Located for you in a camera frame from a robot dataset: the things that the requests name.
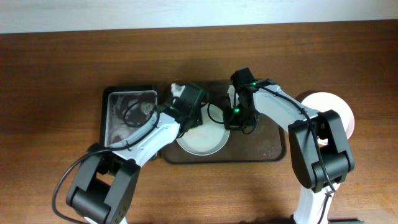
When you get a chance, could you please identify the pale blue plate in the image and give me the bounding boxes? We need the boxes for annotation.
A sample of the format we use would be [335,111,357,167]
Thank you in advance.
[177,104,230,156]

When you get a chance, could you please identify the white plate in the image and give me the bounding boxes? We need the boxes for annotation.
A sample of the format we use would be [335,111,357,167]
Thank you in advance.
[302,92,355,139]

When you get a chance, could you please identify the green yellow scrub sponge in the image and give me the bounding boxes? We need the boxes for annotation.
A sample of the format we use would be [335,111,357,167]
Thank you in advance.
[170,83,185,98]

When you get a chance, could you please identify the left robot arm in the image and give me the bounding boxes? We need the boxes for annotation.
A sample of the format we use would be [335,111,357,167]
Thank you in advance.
[66,100,201,223]

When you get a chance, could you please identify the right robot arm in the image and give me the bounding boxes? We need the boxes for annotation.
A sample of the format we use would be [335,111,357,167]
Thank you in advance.
[231,78,354,223]

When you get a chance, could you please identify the brown plastic serving tray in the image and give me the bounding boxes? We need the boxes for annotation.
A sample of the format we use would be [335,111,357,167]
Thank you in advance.
[160,81,287,165]

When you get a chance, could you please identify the black soapy water tub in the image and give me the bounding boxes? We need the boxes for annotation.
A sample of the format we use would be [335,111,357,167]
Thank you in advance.
[99,85,158,147]

